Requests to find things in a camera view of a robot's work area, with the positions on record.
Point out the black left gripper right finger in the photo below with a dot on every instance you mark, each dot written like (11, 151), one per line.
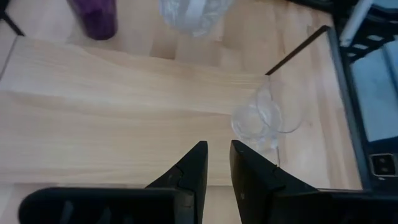
(255, 189)

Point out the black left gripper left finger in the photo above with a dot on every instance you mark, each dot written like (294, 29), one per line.
(189, 180)

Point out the clear glass mug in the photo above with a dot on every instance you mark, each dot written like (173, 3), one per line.
(248, 124)

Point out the white floral ceramic mug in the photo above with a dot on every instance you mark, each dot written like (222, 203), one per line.
(192, 15)

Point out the purple faceted plastic cup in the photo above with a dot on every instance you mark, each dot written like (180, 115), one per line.
(96, 18)

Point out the wooden shelf with black frame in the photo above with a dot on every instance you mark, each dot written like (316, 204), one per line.
(124, 124)

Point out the black aluminium table frame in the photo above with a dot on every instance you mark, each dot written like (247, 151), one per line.
(351, 109)

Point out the small grey camera box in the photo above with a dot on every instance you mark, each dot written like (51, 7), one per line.
(384, 165)

